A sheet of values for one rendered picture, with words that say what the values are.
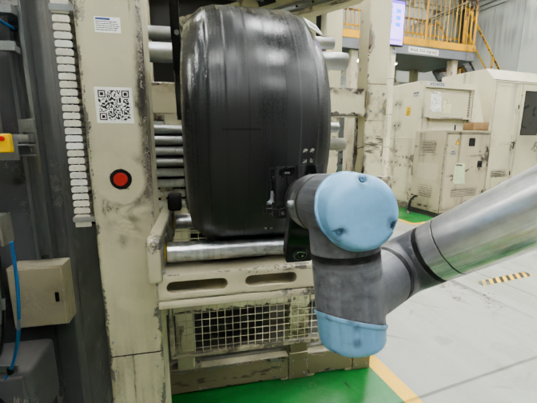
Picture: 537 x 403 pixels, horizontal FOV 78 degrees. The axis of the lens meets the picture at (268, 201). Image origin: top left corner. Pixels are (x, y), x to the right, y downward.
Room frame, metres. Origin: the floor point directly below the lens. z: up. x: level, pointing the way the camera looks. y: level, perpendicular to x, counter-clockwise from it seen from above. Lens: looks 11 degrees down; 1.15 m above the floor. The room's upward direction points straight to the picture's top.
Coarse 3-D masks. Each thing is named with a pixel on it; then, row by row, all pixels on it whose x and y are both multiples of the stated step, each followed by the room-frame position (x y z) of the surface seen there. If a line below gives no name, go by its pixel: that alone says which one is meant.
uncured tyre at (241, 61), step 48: (192, 48) 0.65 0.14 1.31; (240, 48) 0.64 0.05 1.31; (288, 48) 0.66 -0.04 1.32; (192, 96) 0.61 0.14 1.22; (240, 96) 0.60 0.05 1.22; (288, 96) 0.62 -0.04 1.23; (192, 144) 0.61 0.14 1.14; (240, 144) 0.60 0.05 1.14; (288, 144) 0.62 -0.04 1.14; (192, 192) 0.64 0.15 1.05; (240, 192) 0.62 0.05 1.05
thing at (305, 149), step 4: (304, 148) 0.62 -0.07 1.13; (308, 148) 0.63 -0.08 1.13; (312, 148) 0.63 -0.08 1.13; (304, 152) 0.62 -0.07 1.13; (308, 152) 0.63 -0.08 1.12; (312, 152) 0.63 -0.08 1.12; (304, 156) 0.63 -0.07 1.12; (308, 156) 0.63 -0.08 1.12; (312, 156) 0.63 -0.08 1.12; (304, 160) 0.63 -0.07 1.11; (308, 160) 0.63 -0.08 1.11; (312, 160) 0.64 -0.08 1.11; (304, 164) 0.63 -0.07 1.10; (308, 164) 0.63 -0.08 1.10; (312, 164) 0.64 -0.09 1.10
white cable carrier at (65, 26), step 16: (64, 0) 0.73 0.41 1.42; (64, 16) 0.73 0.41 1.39; (64, 32) 0.73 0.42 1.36; (64, 48) 0.74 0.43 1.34; (64, 64) 0.74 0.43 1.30; (80, 80) 0.76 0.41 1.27; (80, 96) 0.77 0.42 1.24; (80, 112) 0.77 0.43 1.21; (80, 128) 0.73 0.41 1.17; (80, 144) 0.73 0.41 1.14; (80, 160) 0.73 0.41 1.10; (80, 176) 0.73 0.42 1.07; (80, 192) 0.73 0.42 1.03; (80, 208) 0.73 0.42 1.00; (80, 224) 0.73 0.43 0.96
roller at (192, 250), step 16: (208, 240) 0.72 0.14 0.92; (224, 240) 0.72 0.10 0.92; (240, 240) 0.73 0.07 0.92; (256, 240) 0.73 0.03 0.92; (272, 240) 0.74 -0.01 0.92; (176, 256) 0.69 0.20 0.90; (192, 256) 0.69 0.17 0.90; (208, 256) 0.70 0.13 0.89; (224, 256) 0.71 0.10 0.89; (240, 256) 0.72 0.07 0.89
